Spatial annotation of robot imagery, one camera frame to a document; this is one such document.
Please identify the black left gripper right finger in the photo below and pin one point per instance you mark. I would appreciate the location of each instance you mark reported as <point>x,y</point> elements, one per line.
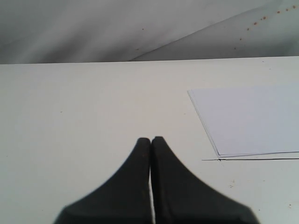
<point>182,198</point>

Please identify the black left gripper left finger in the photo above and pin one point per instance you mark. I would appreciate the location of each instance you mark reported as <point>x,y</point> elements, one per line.
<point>123,199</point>

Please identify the white paper sheet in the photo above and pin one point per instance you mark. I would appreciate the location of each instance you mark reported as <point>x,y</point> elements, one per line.
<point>249,120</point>

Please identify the white backdrop sheet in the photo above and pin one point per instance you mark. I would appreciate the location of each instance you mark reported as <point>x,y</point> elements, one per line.
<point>76,31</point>

